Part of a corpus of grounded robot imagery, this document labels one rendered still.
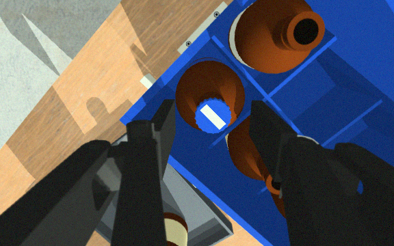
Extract grey rectangular tray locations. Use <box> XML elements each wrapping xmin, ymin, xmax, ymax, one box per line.
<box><xmin>95</xmin><ymin>163</ymin><xmax>234</xmax><ymax>246</ymax></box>

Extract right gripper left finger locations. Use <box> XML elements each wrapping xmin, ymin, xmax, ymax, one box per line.
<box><xmin>0</xmin><ymin>99</ymin><xmax>176</xmax><ymax>246</ymax></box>

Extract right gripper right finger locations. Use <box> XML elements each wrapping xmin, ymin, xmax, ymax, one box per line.
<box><xmin>249</xmin><ymin>100</ymin><xmax>394</xmax><ymax>246</ymax></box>

